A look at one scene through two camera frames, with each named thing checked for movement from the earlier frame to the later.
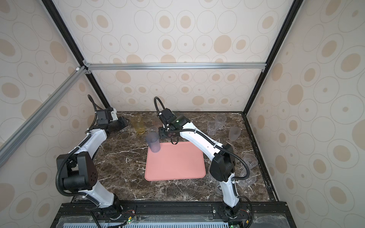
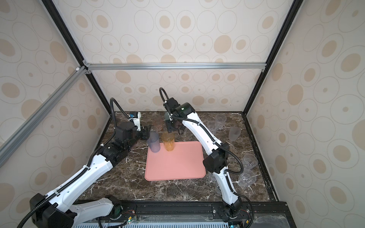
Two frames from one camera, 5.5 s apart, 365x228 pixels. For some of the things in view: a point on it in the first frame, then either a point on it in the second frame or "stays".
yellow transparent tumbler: x=139 y=123 → x=168 y=139
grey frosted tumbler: x=152 y=137 stays
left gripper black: x=123 y=121 → x=146 y=132
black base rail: x=170 y=214 stays
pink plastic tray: x=183 y=160 stays
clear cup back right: x=220 y=119 stays
